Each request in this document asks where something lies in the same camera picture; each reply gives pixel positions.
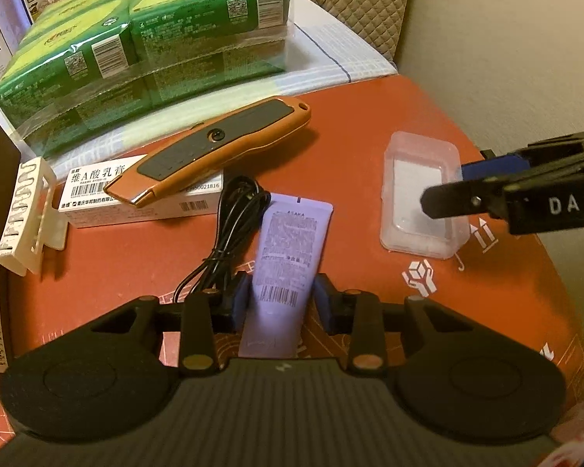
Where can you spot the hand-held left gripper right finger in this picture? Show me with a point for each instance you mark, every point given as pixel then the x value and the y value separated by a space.
pixel 323 301

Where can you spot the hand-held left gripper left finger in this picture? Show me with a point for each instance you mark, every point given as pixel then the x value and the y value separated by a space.
pixel 241 296

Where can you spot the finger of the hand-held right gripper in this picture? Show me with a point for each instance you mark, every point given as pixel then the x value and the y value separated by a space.
pixel 462 199
pixel 491 168

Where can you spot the clear plastic case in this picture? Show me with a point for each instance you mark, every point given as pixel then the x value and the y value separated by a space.
pixel 418 194

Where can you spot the purple tube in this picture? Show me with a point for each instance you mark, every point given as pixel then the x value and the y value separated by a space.
pixel 287 248

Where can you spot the orange utility knife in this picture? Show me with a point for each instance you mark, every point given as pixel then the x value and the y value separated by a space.
pixel 214 146

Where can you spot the white ointment box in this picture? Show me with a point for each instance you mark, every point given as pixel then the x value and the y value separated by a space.
pixel 97 189

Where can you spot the beige quilted cover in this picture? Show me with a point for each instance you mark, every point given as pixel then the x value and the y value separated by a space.
pixel 350 0

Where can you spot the white hair clip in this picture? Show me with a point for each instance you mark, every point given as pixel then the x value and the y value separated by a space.
pixel 24 209

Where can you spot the red white patterned cloth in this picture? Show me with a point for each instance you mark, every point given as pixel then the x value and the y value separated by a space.
pixel 579 438

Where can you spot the green tissue multipack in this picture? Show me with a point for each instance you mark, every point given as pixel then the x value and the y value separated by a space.
pixel 175 34

